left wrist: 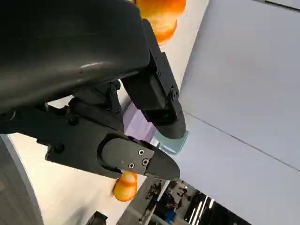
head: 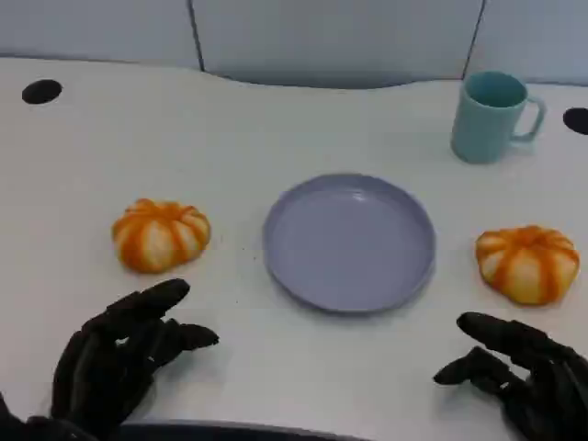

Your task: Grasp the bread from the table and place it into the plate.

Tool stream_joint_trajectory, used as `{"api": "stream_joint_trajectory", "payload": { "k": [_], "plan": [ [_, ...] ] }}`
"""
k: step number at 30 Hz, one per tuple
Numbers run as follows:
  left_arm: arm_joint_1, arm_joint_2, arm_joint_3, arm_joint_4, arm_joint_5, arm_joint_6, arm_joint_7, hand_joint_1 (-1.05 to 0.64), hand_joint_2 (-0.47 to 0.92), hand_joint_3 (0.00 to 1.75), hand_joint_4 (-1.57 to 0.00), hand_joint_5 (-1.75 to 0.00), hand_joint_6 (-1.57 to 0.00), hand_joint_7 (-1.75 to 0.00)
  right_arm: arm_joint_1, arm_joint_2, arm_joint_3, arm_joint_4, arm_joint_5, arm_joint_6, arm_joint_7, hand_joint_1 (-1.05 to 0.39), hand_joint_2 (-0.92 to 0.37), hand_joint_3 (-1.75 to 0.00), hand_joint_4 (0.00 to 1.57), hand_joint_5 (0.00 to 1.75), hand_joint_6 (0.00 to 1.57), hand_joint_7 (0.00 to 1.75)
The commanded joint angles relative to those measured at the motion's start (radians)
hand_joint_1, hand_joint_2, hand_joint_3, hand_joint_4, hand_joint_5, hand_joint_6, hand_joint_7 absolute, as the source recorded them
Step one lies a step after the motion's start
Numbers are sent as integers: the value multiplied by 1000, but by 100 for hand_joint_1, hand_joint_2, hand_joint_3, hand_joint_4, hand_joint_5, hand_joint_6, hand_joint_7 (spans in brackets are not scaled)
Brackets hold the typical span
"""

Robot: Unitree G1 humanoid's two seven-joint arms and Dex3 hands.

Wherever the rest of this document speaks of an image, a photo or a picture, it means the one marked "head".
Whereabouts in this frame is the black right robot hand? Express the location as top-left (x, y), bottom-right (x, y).
top-left (433, 311), bottom-right (588, 441)

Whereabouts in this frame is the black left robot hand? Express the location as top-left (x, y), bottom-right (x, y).
top-left (50, 277), bottom-right (221, 440)

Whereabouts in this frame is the orange and white bread roll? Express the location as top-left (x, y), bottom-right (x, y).
top-left (111, 198), bottom-right (212, 275)
top-left (475, 224), bottom-right (581, 307)

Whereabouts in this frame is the lilac round plate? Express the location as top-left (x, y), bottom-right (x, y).
top-left (262, 173), bottom-right (436, 316)

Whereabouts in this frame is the pale green mug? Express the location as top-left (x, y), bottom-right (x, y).
top-left (449, 71), bottom-right (548, 165)

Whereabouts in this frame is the black table cable hole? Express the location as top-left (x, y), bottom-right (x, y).
top-left (21, 79), bottom-right (63, 106)
top-left (562, 107), bottom-right (588, 136)

